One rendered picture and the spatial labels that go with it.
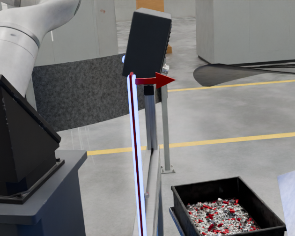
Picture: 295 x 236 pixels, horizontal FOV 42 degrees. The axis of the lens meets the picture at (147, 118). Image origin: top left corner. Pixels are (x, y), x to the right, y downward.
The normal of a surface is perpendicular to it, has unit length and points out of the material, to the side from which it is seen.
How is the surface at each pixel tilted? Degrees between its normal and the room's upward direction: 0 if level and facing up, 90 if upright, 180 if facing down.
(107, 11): 90
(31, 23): 72
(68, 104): 90
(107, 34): 90
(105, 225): 0
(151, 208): 0
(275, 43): 90
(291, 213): 55
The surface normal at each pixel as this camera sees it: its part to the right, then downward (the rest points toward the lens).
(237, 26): 0.10, 0.30
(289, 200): -0.73, -0.37
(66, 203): 0.98, 0.00
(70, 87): 0.47, 0.24
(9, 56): 0.48, -0.34
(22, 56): 0.80, -0.18
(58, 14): 0.72, 0.65
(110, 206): -0.06, -0.95
